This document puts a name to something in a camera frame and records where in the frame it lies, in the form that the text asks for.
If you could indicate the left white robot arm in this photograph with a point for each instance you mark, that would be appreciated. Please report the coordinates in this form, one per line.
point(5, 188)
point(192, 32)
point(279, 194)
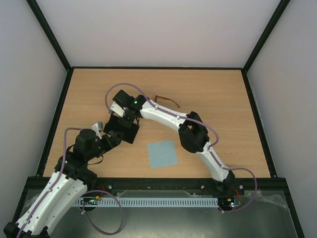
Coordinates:
point(70, 180)

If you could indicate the blue cleaning cloth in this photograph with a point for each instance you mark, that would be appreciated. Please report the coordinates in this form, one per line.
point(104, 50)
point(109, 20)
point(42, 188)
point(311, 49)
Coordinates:
point(162, 154)

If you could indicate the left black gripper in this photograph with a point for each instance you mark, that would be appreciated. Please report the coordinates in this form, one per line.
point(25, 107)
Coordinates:
point(114, 141)

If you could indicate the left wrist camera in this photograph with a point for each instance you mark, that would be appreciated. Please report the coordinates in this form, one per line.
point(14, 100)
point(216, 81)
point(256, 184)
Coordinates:
point(98, 128)

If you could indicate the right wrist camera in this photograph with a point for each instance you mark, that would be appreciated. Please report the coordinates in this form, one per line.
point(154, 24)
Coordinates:
point(117, 109)

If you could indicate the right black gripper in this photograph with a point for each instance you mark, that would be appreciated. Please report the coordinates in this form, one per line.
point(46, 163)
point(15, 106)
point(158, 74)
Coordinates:
point(126, 123)

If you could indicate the white slotted cable duct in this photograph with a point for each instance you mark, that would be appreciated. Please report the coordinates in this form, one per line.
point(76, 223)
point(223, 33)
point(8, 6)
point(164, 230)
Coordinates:
point(148, 202)

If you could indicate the black aluminium frame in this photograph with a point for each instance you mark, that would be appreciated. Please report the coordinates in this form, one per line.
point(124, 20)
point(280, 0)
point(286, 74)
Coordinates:
point(191, 184)

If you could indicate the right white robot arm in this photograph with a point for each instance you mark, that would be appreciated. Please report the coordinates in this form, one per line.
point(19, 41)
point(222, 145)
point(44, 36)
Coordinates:
point(193, 134)

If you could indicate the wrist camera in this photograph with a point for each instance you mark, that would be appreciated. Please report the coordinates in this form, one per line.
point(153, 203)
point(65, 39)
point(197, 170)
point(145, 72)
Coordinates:
point(98, 128)
point(117, 109)

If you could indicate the black glasses case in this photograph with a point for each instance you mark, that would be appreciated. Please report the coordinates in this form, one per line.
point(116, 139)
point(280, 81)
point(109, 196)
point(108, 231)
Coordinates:
point(128, 129)

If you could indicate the brown tortoiseshell sunglasses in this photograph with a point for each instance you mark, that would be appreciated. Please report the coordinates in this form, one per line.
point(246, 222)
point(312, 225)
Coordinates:
point(165, 98)

